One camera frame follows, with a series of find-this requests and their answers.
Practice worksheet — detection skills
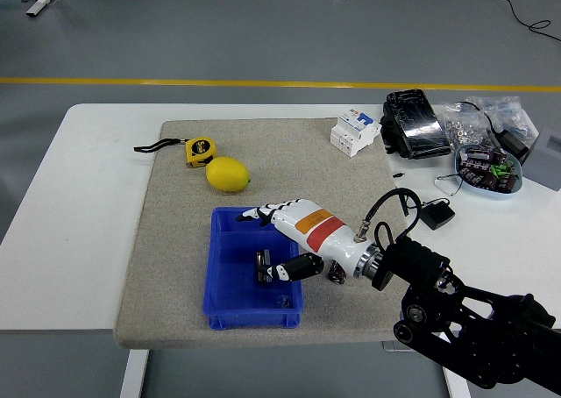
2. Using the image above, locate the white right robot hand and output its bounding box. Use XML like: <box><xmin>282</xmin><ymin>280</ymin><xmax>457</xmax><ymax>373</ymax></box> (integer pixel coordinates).
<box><xmin>235</xmin><ymin>197</ymin><xmax>373</xmax><ymax>284</ymax></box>

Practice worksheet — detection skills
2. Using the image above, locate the dark cylindrical battery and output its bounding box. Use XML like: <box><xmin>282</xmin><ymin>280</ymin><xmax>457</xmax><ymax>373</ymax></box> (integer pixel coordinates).
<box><xmin>254</xmin><ymin>249</ymin><xmax>273</xmax><ymax>285</ymax></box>
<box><xmin>327</xmin><ymin>260</ymin><xmax>350</xmax><ymax>284</ymax></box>

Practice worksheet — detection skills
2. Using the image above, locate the blue plastic box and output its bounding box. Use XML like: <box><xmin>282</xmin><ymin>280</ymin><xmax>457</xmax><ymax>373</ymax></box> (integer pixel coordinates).
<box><xmin>201</xmin><ymin>205</ymin><xmax>304</xmax><ymax>331</ymax></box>

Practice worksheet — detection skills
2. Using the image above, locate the grey box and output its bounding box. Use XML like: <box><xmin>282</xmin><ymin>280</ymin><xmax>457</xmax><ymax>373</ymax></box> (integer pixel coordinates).
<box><xmin>521</xmin><ymin>125</ymin><xmax>561</xmax><ymax>192</ymax></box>

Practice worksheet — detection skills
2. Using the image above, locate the grey-brown mat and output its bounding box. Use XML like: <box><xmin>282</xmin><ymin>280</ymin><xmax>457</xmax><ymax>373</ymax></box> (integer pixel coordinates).
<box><xmin>112</xmin><ymin>117</ymin><xmax>436</xmax><ymax>351</ymax></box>

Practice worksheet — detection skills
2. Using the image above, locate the white circuit breaker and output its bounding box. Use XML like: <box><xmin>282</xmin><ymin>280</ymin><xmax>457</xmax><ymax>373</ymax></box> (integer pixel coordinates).
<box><xmin>329</xmin><ymin>110</ymin><xmax>382</xmax><ymax>158</ymax></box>

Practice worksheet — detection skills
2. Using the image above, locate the yellow lemon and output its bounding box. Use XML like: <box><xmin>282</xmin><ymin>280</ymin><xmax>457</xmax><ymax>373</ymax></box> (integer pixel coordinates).
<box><xmin>204</xmin><ymin>155</ymin><xmax>252</xmax><ymax>193</ymax></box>

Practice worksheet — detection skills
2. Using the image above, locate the black glossy device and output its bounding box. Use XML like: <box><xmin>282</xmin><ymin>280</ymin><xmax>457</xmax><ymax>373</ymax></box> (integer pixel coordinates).
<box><xmin>380</xmin><ymin>88</ymin><xmax>453</xmax><ymax>160</ymax></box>

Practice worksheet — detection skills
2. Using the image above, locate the yellow tape measure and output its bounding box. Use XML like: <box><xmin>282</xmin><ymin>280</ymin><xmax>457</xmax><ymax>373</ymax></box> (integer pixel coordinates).
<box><xmin>133</xmin><ymin>137</ymin><xmax>218</xmax><ymax>169</ymax></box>

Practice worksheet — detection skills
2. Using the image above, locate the clear bag of nuts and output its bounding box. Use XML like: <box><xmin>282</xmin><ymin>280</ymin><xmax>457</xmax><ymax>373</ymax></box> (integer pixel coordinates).
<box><xmin>437</xmin><ymin>101</ymin><xmax>496</xmax><ymax>149</ymax></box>

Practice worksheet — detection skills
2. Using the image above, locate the light blue bowl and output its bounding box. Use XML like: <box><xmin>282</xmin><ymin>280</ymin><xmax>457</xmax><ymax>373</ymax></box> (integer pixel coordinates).
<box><xmin>453</xmin><ymin>144</ymin><xmax>525</xmax><ymax>202</ymax></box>

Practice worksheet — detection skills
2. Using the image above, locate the green connector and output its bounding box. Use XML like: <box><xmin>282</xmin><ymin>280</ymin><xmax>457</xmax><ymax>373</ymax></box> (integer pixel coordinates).
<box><xmin>489</xmin><ymin>160</ymin><xmax>515</xmax><ymax>178</ymax></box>

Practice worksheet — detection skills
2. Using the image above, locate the white table leg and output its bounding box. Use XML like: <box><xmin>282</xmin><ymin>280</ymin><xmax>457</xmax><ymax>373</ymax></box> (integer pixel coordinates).
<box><xmin>441</xmin><ymin>362</ymin><xmax>472</xmax><ymax>398</ymax></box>
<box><xmin>118</xmin><ymin>348</ymin><xmax>151</xmax><ymax>398</ymax></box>

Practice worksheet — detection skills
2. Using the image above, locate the clear bag of screws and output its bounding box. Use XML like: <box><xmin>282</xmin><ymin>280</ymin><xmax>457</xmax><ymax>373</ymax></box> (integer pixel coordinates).
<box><xmin>465</xmin><ymin>94</ymin><xmax>541</xmax><ymax>139</ymax></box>

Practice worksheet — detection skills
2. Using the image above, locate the small black adapter with cord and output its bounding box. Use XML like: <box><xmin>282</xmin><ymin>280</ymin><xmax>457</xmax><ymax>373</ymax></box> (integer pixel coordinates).
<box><xmin>419</xmin><ymin>197</ymin><xmax>457</xmax><ymax>231</ymax></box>

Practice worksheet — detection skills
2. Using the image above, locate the thin wire loop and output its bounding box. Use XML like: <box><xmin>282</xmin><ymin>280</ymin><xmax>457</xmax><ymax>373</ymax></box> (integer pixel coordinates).
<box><xmin>434</xmin><ymin>173</ymin><xmax>466</xmax><ymax>196</ymax></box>

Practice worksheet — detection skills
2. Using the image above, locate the black power adapter with cord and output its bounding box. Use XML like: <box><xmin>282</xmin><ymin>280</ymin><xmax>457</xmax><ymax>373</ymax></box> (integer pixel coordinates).
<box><xmin>455</xmin><ymin>101</ymin><xmax>532</xmax><ymax>162</ymax></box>

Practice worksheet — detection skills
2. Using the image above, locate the black floor cable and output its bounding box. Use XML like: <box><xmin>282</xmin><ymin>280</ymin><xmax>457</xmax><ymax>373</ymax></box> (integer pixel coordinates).
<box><xmin>451</xmin><ymin>0</ymin><xmax>561</xmax><ymax>44</ymax></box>

